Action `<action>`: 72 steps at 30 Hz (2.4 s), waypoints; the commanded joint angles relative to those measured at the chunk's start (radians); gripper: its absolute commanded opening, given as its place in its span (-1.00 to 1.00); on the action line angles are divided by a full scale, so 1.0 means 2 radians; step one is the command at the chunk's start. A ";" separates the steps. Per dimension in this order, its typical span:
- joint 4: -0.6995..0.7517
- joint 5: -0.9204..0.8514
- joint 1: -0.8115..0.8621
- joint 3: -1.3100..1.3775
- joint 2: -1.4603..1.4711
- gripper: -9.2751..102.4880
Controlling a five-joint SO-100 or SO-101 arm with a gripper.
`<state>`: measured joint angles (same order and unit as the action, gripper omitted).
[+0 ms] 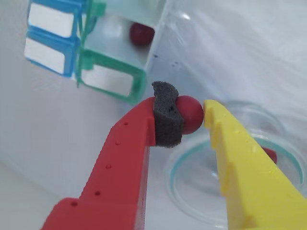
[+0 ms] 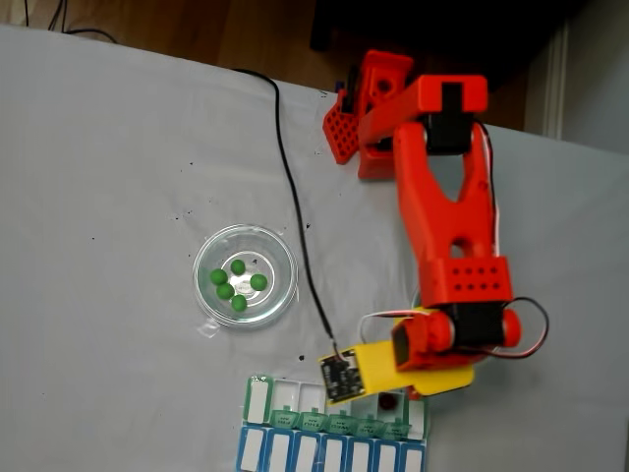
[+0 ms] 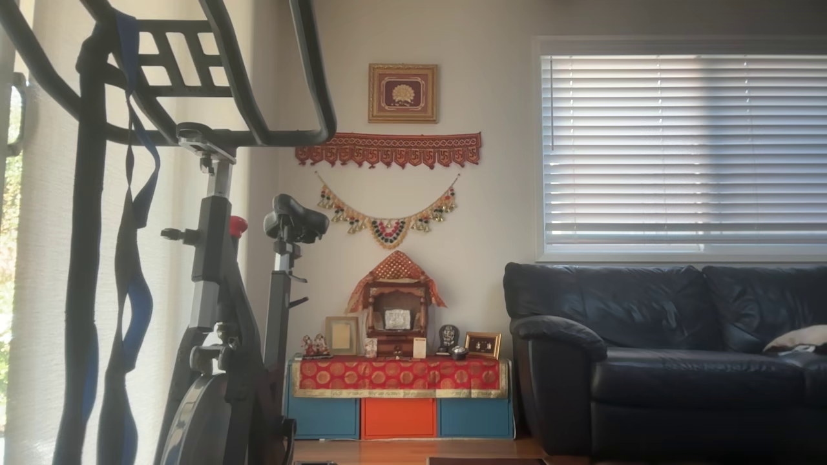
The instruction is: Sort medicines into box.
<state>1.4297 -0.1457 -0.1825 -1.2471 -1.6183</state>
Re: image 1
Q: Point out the red candy pill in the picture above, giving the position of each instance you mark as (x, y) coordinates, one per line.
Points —
(192, 112)
(271, 154)
(141, 33)

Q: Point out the clear glass bowl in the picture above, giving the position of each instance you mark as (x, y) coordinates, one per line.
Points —
(192, 177)

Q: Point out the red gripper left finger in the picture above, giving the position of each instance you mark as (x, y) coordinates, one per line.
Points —
(115, 179)

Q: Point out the blue green pill organizer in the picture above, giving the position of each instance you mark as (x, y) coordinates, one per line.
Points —
(115, 48)

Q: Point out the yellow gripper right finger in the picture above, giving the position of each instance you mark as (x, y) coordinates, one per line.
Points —
(251, 179)

